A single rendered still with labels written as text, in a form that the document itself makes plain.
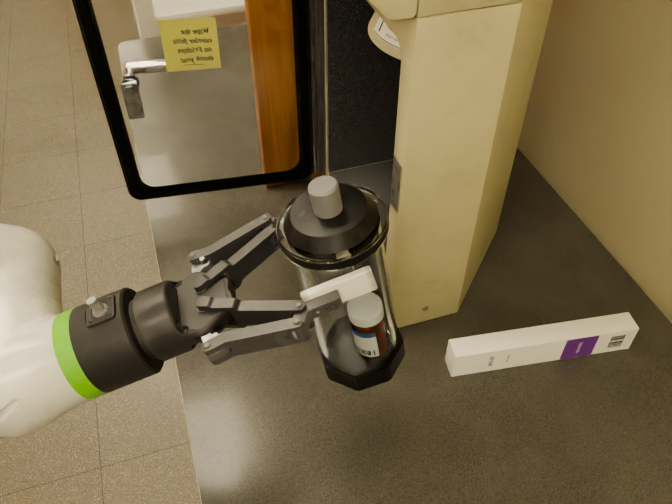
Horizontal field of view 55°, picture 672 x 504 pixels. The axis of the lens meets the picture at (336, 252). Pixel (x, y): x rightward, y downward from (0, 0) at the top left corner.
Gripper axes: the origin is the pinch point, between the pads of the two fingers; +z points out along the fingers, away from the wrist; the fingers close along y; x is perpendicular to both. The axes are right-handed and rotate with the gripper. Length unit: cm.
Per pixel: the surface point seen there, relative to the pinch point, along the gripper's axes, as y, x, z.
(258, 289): 23.2, 25.2, -13.4
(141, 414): 70, 105, -72
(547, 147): 41, 38, 43
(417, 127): 9.5, -3.2, 13.0
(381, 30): 22.5, -8.0, 14.3
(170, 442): 59, 108, -65
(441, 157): 9.8, 2.3, 15.0
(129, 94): 40.2, -3.4, -18.8
